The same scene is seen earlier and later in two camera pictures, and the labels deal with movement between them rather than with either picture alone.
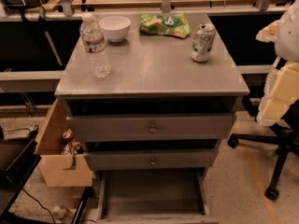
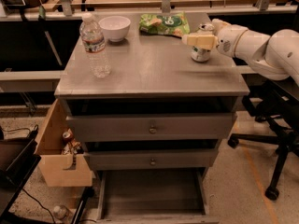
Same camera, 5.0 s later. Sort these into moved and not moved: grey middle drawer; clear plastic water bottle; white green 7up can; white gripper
Moved: white gripper
Not moved: grey middle drawer; white green 7up can; clear plastic water bottle
